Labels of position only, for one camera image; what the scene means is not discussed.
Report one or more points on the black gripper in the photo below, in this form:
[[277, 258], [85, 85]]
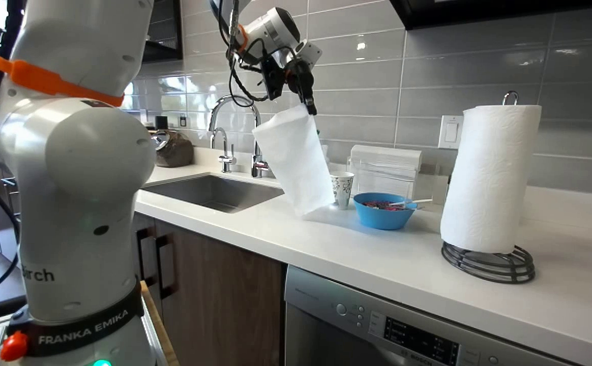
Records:
[[285, 71]]

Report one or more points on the torn white paper towel sheet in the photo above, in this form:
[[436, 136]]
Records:
[[298, 162]]

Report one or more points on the white paper towel roll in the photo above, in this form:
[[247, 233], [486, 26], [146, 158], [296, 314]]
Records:
[[490, 175]]

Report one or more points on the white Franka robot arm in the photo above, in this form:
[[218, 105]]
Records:
[[71, 190]]

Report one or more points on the tall chrome faucet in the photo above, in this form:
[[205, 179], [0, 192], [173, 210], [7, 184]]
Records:
[[230, 101]]

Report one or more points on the small chrome faucet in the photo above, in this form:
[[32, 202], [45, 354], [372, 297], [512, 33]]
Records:
[[226, 153]]

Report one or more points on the white napkin stack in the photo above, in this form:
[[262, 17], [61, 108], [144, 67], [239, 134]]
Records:
[[385, 165]]

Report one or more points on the colourful beads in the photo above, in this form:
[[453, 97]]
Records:
[[381, 204]]

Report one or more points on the stainless steel sink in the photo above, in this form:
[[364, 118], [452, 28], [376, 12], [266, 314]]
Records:
[[213, 194]]

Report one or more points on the dark round pot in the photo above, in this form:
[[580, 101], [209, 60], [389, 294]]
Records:
[[173, 150]]

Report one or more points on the blue plastic bowl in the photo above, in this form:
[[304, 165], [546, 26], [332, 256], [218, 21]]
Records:
[[383, 218]]

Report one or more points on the white plastic spoon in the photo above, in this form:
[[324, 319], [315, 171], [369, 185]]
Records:
[[414, 202]]

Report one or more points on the dark range hood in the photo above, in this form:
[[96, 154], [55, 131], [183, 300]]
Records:
[[510, 11]]

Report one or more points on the brown wooden cabinet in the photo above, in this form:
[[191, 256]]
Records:
[[226, 305]]

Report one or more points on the stainless steel dishwasher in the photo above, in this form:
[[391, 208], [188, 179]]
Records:
[[349, 325]]

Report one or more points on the white wall outlet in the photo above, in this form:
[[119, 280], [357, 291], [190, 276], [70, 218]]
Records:
[[450, 133]]

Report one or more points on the light wooden frame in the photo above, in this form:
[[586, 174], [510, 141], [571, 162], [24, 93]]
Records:
[[157, 325]]

